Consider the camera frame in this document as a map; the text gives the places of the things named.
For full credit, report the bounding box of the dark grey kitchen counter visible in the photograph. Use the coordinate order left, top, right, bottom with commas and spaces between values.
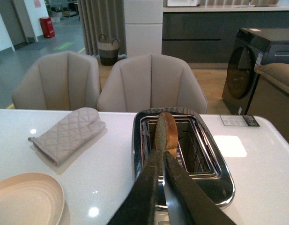
162, 7, 289, 63

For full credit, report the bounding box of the silver white toaster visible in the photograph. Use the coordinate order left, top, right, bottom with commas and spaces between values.
132, 108, 235, 222

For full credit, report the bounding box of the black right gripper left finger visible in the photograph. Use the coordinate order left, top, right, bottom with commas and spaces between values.
107, 112, 168, 225

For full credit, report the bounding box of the slice of bread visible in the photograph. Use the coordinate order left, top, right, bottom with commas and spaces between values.
154, 112, 178, 158

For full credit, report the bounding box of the woven laundry basket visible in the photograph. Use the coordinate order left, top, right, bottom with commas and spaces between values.
97, 34, 119, 66

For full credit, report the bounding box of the grey curtain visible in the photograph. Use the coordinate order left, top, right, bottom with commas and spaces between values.
77, 0, 126, 55

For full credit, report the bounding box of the dark front-load washing machine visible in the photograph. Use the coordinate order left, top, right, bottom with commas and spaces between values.
222, 28, 289, 115

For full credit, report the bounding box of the white refrigerator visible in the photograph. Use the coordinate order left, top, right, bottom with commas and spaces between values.
123, 0, 163, 57

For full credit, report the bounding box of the beige round plate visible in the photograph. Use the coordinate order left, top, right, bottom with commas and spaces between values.
0, 172, 65, 225

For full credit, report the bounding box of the right beige upholstered chair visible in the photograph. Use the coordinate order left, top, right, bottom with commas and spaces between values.
97, 54, 208, 114

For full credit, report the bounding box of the red cabinet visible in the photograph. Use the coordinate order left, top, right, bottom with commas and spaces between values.
39, 17, 55, 38

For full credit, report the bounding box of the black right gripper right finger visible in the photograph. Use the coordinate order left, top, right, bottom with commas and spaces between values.
163, 151, 234, 225

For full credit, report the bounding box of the beige sofa armrest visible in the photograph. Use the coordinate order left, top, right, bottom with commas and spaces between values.
247, 63, 289, 143

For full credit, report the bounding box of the grey quilted oven mitt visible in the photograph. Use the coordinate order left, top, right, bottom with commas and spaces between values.
28, 107, 106, 165

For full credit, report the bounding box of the black white label card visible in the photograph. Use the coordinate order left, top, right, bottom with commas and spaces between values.
220, 115, 259, 127

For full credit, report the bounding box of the left beige upholstered chair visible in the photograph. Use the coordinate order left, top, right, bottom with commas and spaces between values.
12, 51, 101, 111

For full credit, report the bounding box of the beige upholstered chair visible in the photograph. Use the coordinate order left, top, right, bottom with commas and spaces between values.
97, 54, 208, 114
12, 51, 101, 111

